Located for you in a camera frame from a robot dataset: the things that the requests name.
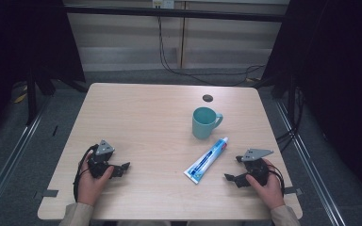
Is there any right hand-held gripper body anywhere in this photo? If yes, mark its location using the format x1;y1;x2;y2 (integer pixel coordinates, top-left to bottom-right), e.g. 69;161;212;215
235;148;274;188

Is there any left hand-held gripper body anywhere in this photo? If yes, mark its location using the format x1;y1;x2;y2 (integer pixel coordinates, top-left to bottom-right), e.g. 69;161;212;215
87;139;118;180

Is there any person's right hand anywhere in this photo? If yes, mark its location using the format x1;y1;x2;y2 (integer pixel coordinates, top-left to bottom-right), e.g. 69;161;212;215
245;158;287;211

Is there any person's left hand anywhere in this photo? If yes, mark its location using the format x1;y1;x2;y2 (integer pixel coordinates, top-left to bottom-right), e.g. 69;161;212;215
76;152;116;207

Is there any blue and white toothpaste tube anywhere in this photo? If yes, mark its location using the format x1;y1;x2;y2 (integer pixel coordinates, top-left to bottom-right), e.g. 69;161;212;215
183;137;230;186

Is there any grey tape strip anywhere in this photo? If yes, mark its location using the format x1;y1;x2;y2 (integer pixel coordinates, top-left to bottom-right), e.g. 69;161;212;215
284;186;304;197
41;188;59;199

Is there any teal cup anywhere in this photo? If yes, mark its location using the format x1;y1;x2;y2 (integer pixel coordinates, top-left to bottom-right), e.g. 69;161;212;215
191;106;224;140

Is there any black metal stand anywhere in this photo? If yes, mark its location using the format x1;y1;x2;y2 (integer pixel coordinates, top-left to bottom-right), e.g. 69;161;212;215
25;67;40;126

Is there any yellow scrap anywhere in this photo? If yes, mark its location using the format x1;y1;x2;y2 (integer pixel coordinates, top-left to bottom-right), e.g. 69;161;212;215
13;91;28;105

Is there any dark curtain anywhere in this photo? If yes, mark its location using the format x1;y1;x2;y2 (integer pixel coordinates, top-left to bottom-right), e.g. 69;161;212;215
0;0;87;149
260;0;362;206

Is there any black horizontal bar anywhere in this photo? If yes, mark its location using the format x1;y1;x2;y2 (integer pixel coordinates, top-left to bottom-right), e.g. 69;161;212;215
63;5;288;24

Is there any right hand-held gripper cable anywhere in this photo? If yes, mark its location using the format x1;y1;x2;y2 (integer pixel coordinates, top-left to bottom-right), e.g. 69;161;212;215
265;161;286;197

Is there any hand-held gripper cable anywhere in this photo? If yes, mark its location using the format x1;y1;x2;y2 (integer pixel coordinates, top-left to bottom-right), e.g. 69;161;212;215
73;143;100;202
265;161;286;197

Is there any left hand-held gripper cable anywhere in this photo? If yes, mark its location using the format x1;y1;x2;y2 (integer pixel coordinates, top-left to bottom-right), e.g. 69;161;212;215
73;143;100;202

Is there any bundle of black cables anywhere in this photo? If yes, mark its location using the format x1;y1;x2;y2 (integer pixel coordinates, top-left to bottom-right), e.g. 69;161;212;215
275;88;305;153

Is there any metal floor rail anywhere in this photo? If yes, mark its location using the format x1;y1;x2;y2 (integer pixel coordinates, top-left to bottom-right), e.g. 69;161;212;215
274;99;347;226
0;102;48;220

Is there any long black wall cable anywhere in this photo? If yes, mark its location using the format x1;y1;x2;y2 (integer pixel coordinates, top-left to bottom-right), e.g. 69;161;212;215
156;14;267;88

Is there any white wall socket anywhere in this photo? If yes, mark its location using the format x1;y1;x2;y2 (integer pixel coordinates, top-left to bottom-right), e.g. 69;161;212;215
152;0;175;10

